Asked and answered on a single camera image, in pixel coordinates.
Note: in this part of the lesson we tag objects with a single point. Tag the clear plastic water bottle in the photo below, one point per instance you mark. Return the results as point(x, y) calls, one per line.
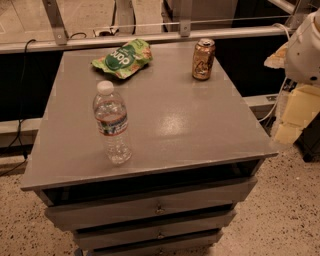
point(111, 117)

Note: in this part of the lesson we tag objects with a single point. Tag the metal railing frame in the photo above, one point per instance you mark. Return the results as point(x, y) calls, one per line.
point(62, 25)

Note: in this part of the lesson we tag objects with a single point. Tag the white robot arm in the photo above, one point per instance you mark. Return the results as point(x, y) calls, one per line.
point(300, 58)

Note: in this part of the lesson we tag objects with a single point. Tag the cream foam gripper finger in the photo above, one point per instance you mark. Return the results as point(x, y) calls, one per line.
point(276, 60)
point(302, 107)

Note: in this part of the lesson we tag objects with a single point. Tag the grey drawer cabinet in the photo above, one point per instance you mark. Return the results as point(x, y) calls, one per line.
point(196, 147)

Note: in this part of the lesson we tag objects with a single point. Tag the gold soda can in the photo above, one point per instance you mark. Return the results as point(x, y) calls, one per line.
point(203, 57)

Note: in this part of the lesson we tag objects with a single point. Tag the green rice chip bag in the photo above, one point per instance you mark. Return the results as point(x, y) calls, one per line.
point(125, 60)

